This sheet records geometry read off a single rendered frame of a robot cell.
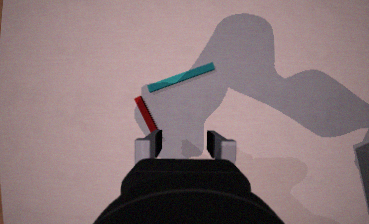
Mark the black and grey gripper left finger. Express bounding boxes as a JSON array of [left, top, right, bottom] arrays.
[[135, 130, 162, 165]]

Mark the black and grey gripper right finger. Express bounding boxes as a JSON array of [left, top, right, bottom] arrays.
[[207, 130, 237, 166]]

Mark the red rod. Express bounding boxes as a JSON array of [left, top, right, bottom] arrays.
[[134, 96, 158, 132]]

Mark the turquoise rod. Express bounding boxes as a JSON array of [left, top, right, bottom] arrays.
[[147, 63, 215, 93]]

